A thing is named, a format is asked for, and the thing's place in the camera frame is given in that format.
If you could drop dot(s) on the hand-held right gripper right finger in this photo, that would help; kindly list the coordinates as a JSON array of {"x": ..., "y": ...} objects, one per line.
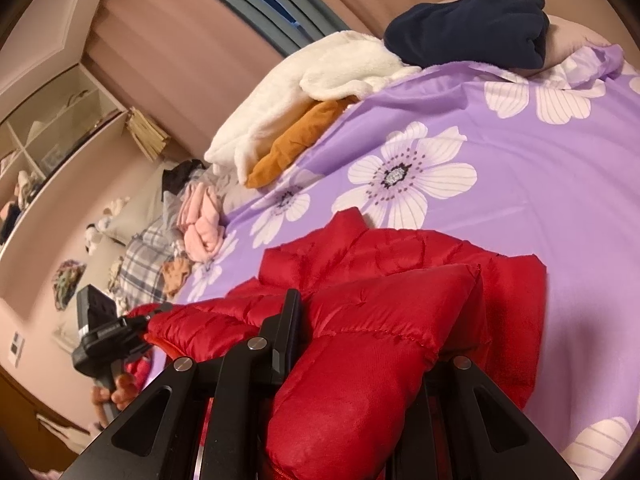
[{"x": 465, "y": 375}]

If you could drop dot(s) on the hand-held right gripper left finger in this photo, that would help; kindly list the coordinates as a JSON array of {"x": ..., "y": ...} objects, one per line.
[{"x": 290, "y": 320}]

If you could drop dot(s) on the red down jacket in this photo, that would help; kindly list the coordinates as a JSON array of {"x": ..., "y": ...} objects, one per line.
[
  {"x": 137, "y": 370},
  {"x": 375, "y": 310}
]

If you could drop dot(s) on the person's left hand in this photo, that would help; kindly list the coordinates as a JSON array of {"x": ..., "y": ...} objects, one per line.
[{"x": 122, "y": 392}]

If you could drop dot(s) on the colourful patterned cloth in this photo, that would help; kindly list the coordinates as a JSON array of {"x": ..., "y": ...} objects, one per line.
[{"x": 67, "y": 282}]

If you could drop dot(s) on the folded red down jacket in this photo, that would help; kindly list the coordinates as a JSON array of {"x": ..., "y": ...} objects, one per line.
[{"x": 137, "y": 370}]

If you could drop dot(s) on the black and white plush dog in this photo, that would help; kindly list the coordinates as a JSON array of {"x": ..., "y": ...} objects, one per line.
[{"x": 92, "y": 235}]

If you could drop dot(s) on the tan printed garment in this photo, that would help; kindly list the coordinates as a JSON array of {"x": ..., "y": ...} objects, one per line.
[{"x": 175, "y": 275}]

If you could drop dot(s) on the cream plush toy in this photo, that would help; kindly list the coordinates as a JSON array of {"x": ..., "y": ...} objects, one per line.
[{"x": 116, "y": 207}]

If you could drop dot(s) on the beige pillow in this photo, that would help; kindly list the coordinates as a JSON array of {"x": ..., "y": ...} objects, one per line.
[{"x": 140, "y": 205}]

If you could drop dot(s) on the pink garment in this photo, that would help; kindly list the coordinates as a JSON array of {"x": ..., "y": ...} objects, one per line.
[{"x": 200, "y": 230}]

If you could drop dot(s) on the black garment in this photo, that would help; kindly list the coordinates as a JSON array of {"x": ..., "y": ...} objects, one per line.
[{"x": 177, "y": 175}]

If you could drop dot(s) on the orange garment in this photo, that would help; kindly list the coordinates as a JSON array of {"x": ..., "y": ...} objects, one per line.
[{"x": 295, "y": 140}]

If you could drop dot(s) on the white shelf cabinet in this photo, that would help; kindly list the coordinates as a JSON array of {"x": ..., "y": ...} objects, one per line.
[{"x": 50, "y": 110}]

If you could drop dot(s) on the purple floral blanket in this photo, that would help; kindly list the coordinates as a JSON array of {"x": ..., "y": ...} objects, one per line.
[{"x": 525, "y": 170}]

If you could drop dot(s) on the white fleece garment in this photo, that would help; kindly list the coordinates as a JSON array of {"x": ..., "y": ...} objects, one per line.
[{"x": 300, "y": 90}]

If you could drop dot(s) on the pink curtain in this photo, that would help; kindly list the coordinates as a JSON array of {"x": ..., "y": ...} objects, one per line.
[{"x": 165, "y": 60}]

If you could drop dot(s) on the teal curtain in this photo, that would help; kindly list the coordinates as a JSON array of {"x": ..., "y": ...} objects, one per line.
[{"x": 260, "y": 5}]

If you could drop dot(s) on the navy garment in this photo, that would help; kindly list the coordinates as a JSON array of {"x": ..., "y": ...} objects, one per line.
[{"x": 465, "y": 25}]

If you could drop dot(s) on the white wall switch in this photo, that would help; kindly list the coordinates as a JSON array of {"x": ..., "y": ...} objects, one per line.
[{"x": 16, "y": 349}]

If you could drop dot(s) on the tasselled wall hanging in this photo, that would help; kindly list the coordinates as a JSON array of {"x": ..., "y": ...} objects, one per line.
[{"x": 147, "y": 132}]

